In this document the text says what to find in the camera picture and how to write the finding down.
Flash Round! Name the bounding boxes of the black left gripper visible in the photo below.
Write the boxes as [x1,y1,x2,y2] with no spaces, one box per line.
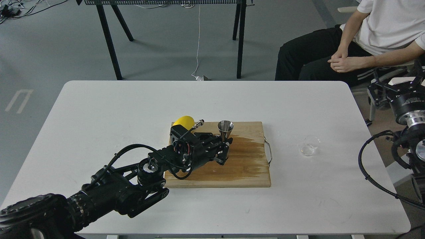
[148,119,233,171]

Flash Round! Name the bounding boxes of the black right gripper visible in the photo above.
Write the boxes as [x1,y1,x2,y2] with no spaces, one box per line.
[367,59,425,126]

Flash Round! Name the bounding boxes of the steel double jigger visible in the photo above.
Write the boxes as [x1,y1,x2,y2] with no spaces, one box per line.
[217,120,234,142]

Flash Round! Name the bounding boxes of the clear glass measuring cup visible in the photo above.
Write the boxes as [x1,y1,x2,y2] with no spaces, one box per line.
[297,135,321,156]

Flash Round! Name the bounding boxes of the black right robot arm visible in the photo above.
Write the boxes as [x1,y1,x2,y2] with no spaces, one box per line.
[358,59,425,210]

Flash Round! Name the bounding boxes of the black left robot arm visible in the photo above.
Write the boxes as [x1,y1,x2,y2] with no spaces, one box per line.
[1,118,234,239]

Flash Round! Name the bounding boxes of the person's left hand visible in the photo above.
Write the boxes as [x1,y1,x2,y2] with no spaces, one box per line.
[328,56,377,73]

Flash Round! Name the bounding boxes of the person's right hand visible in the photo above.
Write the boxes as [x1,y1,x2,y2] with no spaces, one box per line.
[328,49,348,68]

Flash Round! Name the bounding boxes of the grey chair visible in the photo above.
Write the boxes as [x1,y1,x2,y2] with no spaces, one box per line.
[350,59,424,127]

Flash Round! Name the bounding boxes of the yellow lemon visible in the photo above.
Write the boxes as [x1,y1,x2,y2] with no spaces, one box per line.
[173,116,195,130]

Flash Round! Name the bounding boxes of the wooden cutting board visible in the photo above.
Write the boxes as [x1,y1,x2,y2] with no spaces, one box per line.
[164,121,271,189]

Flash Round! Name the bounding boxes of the seated person white shirt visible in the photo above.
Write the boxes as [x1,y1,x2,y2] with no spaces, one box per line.
[275,0,425,87]

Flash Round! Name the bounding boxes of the white hanging cable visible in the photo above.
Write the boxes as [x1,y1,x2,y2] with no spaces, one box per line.
[191,4,211,81]

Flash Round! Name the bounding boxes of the black metal table frame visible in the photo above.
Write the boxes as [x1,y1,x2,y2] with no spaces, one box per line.
[76,0,252,80]

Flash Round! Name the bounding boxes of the black floor cables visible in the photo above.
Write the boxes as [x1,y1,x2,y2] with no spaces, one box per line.
[0,0,68,24]

